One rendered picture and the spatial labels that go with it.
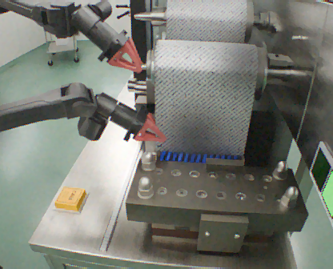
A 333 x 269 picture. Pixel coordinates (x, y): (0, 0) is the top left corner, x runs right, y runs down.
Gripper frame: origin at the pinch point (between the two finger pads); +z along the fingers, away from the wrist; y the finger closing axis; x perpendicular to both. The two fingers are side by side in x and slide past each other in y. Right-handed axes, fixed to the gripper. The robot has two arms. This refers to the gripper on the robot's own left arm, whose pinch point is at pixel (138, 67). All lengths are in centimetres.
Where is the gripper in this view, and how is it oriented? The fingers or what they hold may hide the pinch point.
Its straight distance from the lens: 69.2
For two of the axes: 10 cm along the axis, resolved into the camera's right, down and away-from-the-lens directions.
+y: -1.1, 5.5, -8.3
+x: 6.8, -5.6, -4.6
